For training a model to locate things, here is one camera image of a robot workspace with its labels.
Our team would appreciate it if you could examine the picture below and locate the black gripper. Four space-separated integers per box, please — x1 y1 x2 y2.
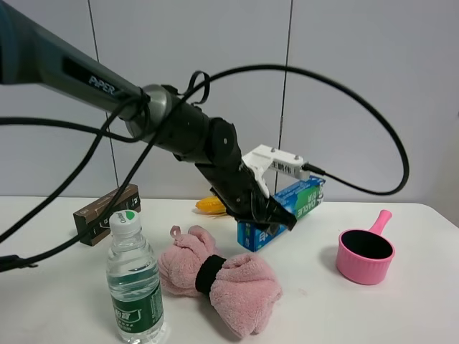
195 161 297 237

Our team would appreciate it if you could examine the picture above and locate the blue toothpaste box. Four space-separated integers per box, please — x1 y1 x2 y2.
237 176 326 252

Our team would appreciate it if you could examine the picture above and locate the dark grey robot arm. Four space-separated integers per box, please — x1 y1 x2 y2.
1 3 296 229

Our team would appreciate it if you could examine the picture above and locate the yellow corn cob toy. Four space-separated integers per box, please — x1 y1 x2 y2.
195 196 227 216

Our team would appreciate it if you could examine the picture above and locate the pink towel with black band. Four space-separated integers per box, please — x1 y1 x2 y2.
158 226 283 338

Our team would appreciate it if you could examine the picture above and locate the brown cardboard box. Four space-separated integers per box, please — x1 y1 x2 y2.
73 184 141 247

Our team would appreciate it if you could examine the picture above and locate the clear water bottle green label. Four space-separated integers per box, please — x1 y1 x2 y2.
106 210 164 343

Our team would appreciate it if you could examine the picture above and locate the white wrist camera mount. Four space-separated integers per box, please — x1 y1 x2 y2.
242 145 310 199

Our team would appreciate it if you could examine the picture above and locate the pink saucepan with handle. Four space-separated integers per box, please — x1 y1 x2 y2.
336 210 395 285

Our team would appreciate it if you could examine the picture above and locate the black cable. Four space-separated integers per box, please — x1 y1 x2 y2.
0 64 410 274

